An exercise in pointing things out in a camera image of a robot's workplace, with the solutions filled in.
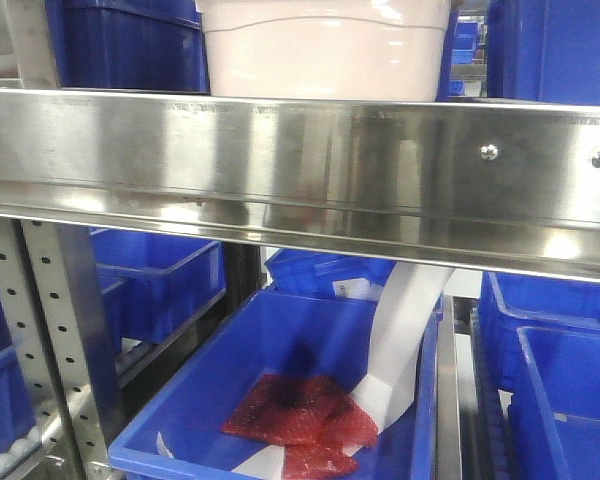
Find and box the perforated steel shelf post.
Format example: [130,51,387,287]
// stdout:
[0,217,126,479]

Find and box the blue bin lower left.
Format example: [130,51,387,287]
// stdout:
[91,229,226,344]

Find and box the blue bin upper right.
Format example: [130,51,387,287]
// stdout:
[486,1,600,106]

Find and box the steel shelf front rail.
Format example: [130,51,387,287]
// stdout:
[0,89,600,282]

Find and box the blue bin upper left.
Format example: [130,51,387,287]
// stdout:
[45,0,209,93]

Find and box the red bubble wrap bag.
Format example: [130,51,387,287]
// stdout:
[221,374,379,479]

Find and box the blue bin behind centre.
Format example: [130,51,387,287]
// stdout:
[265,249,396,302]

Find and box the blue bin with bubble wrap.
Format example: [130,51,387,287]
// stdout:
[108,289,440,480]

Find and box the blue bin lower right front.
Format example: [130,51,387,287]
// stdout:
[509,327,600,479]

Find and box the pale pink storage bin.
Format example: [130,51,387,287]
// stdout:
[195,1,452,102]

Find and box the blue bin lower right back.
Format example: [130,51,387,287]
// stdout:
[478,272,600,392]

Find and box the white paper strip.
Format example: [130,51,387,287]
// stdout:
[155,262,455,479]

